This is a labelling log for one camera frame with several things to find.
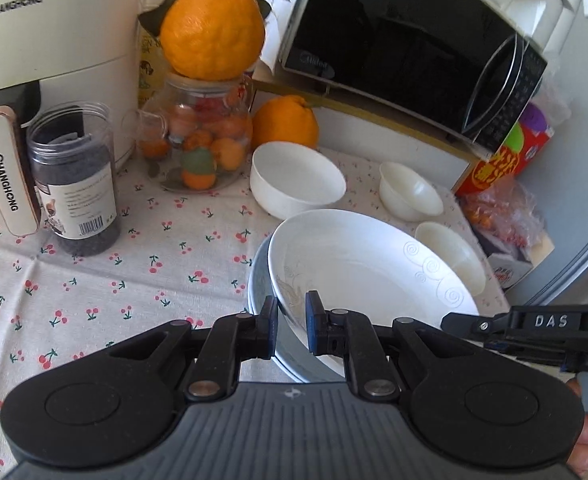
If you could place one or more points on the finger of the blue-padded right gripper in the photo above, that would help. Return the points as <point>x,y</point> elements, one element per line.
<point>349,335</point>

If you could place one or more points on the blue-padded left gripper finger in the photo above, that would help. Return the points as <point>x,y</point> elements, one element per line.
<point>217,352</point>

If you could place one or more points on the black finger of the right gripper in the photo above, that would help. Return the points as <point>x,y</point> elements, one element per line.
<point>474,327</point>

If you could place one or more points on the white plate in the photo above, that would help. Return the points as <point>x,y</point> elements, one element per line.
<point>356,263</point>

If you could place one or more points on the small white bowl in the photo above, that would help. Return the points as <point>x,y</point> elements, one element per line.
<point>407,195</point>
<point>453,250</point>

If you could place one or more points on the large white bowl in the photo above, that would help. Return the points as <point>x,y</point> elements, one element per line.
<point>288,179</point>

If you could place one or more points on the white blue carton box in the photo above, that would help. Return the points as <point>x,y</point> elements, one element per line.
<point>510,263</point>

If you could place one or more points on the floral tablecloth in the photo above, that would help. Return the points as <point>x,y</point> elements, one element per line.
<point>177,256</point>

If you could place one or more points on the plastic bag of snacks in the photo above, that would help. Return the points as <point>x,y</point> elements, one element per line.
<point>507,211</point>

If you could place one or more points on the white refrigerator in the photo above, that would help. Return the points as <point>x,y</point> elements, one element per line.
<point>558,177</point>

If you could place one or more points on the red snack box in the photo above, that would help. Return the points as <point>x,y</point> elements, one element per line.
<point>524,142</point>

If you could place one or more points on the orange on table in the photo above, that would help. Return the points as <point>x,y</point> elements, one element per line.
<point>285,119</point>

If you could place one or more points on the glass jar with kumquats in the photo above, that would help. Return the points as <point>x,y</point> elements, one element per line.
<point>194,135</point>

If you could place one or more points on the clear jar dark contents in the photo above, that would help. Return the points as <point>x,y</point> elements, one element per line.
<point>72,162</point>

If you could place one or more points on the black microwave oven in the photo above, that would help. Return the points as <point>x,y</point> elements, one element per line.
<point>457,64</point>

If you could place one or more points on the large orange on jar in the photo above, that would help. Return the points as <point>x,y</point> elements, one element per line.
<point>212,40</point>

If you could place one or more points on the white air fryer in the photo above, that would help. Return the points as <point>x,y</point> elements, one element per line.
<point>54,52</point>

